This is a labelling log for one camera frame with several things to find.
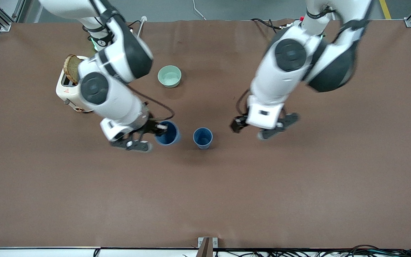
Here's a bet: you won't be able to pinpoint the black cable bundle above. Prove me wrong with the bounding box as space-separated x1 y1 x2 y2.
213 245 411 257

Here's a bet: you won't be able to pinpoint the grey metal table bracket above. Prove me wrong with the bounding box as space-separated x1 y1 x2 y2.
197 237 219 257

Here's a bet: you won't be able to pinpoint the black left arm base cables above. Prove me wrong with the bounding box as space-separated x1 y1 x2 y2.
250 18 291 31

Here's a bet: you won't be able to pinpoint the white toaster power cord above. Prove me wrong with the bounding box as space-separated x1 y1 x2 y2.
136 16 147 38

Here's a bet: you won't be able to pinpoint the brown bread slice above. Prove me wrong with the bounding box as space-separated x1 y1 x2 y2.
64 54 83 85

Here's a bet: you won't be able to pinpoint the pale green bowl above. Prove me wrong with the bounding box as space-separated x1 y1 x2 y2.
157 65 182 88

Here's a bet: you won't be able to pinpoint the thin white cable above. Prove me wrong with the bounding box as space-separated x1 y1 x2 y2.
191 0 207 20

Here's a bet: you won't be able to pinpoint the brown table cover mat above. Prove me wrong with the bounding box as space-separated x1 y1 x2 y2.
0 19 411 250

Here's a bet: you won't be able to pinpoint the cream white toaster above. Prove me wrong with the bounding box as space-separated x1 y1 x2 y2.
56 55 97 113

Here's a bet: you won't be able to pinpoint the blue plastic cup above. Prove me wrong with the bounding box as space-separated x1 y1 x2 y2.
154 121 181 146
193 127 213 150

